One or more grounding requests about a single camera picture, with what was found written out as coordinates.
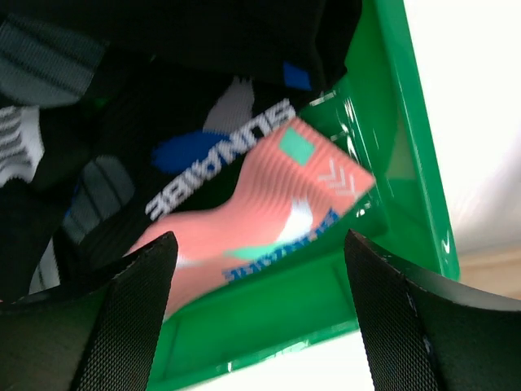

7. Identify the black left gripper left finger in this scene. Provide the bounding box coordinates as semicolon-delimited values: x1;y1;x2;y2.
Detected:
1;232;178;390

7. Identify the green plastic bin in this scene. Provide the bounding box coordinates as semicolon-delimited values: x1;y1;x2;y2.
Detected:
148;1;460;390

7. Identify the black sock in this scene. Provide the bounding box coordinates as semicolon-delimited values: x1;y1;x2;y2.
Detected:
1;1;363;303

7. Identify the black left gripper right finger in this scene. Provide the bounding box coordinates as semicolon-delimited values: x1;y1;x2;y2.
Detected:
344;231;520;390

